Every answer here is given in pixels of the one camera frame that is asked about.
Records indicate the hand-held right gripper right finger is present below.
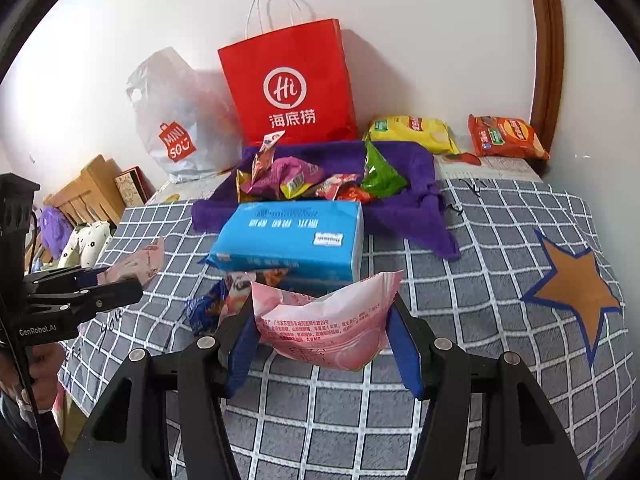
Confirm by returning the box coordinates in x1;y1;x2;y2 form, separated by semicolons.
385;295;586;480

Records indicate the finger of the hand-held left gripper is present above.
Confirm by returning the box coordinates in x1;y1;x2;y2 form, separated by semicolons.
27;279;144;322
27;266;112;292

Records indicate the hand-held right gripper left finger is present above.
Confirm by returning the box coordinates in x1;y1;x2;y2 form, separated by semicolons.
60;295;261;480

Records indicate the pale pink snack packet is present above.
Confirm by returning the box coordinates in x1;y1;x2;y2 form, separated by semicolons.
97;237;166;291

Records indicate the pink peach snack packet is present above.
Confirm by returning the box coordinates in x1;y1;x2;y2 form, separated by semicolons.
250;270;405;372

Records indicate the white red fruit snack packet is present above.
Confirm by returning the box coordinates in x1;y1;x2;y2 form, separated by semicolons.
315;174;361;201

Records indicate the person's left hand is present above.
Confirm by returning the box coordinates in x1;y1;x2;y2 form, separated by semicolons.
15;342;66;413

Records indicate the white floral cloth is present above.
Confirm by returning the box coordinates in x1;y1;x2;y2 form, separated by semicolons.
56;220;114;269

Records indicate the purple bag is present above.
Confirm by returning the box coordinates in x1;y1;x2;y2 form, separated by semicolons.
39;207;74;257

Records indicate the blue snack packet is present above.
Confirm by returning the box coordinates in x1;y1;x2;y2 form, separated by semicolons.
185;280;232;337

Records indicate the panda print snack packet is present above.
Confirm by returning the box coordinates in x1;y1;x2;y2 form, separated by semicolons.
220;270;292;317

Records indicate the patterned cardboard box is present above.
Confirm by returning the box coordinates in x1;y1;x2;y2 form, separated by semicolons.
115;166;156;208

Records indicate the blue tissue pack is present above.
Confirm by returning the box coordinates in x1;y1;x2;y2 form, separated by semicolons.
205;201;366;282

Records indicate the grey checked bed sheet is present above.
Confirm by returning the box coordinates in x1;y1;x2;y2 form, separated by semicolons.
57;152;633;480

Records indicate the purple cloth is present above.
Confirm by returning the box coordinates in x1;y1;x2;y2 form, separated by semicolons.
191;141;462;261

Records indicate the green snack packet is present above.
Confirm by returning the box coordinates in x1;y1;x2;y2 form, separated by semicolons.
360;140;408;200

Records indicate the white plastic bag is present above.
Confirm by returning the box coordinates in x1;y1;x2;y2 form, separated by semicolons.
125;47;243;184

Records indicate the purple snack packet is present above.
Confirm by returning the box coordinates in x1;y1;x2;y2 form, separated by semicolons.
240;157;326;198

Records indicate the yellow chip bag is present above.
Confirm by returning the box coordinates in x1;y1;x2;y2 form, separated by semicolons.
362;115;461;156

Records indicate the orange chip bag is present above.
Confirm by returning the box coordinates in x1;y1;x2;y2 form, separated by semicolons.
467;114;551;161

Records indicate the red paper bag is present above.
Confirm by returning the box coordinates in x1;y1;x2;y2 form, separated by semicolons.
217;0;359;147

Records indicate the brown wooden door frame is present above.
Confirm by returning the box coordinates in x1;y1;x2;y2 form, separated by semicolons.
525;0;566;153

